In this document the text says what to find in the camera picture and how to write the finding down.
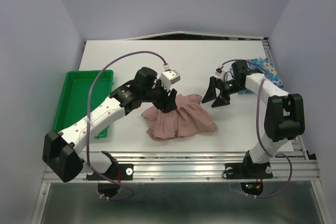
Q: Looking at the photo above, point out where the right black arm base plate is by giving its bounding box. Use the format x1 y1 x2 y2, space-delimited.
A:
225 162 273 180

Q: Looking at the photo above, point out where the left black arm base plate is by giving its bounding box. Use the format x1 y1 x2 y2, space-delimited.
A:
82 162 134 182

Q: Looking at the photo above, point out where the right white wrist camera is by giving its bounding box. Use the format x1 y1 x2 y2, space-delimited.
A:
215 65 232 81

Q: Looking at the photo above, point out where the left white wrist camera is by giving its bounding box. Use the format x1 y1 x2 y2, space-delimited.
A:
159 70 181 91

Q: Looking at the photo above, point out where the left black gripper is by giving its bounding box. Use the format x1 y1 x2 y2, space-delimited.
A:
141 77 177 113

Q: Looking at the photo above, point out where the pink skirt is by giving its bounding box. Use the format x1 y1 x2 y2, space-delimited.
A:
141 94 217 141

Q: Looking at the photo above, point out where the aluminium table frame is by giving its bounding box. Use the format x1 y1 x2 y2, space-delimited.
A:
40 40 333 223

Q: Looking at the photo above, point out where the green plastic bin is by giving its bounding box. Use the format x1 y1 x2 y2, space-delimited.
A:
53 70 113 132

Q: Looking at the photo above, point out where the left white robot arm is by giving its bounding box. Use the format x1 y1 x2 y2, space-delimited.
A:
43 66 181 183

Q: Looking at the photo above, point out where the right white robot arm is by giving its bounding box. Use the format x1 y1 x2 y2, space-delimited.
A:
202 60 305 177

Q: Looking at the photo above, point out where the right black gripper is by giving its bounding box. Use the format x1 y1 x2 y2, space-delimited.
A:
201 76 245 108

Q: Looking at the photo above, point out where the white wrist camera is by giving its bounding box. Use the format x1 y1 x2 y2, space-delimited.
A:
159 70 181 91
215 65 232 81

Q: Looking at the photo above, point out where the blue floral skirt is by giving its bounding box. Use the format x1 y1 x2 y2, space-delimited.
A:
247 58 284 89

